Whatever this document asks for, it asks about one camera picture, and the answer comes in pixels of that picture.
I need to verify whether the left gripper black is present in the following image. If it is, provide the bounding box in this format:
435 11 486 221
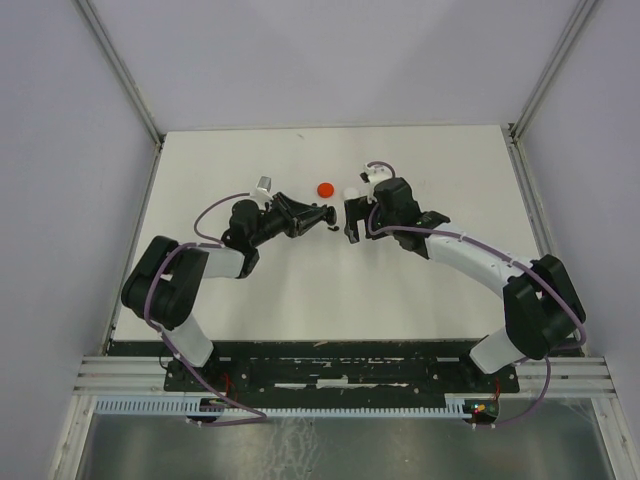
251 191 328 248

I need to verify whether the black charging case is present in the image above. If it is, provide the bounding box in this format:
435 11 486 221
323 206 337 226

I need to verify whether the white charging case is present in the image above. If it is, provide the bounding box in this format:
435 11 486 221
342 187 361 201

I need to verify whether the orange charging case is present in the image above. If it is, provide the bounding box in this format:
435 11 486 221
316 182 335 199

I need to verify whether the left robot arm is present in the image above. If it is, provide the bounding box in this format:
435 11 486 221
121 193 337 390

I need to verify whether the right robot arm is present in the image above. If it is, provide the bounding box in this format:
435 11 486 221
344 177 586 391

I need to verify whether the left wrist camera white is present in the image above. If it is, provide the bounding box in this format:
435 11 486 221
250 176 272 204

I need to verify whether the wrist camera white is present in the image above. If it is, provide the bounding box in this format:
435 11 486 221
250 176 272 204
360 161 396 203

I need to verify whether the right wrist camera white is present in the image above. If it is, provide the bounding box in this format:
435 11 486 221
360 161 396 203

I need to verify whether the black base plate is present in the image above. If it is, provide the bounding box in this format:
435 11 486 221
165 340 515 409

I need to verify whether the white slotted cable duct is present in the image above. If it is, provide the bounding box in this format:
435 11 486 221
93 394 476 417

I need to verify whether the aluminium front rail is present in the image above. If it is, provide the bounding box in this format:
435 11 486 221
74 356 617 399

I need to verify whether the left aluminium frame post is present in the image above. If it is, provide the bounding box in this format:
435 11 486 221
72 0 164 145

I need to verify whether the aluminium frame post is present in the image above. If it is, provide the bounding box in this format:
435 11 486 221
509 0 602 144
72 0 164 145

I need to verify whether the right aluminium frame post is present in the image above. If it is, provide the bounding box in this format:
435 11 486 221
509 0 602 144

